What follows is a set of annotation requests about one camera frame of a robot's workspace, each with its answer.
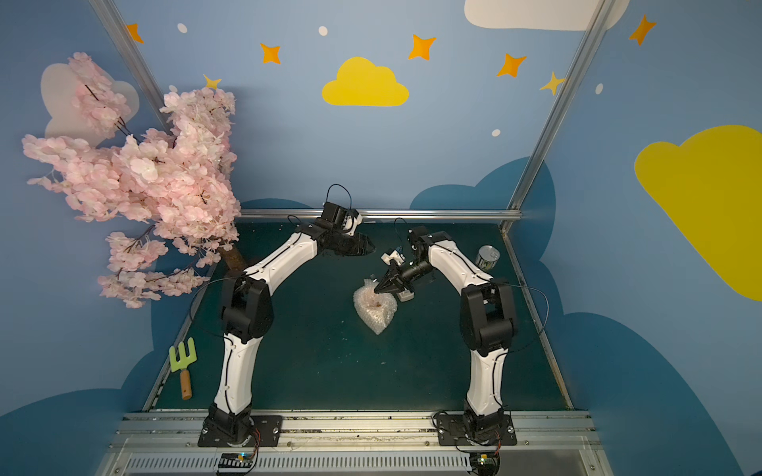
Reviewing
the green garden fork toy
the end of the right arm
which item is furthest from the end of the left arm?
A: the green garden fork toy

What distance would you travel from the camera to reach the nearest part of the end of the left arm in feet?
2.45

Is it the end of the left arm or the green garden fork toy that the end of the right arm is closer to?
the end of the left arm
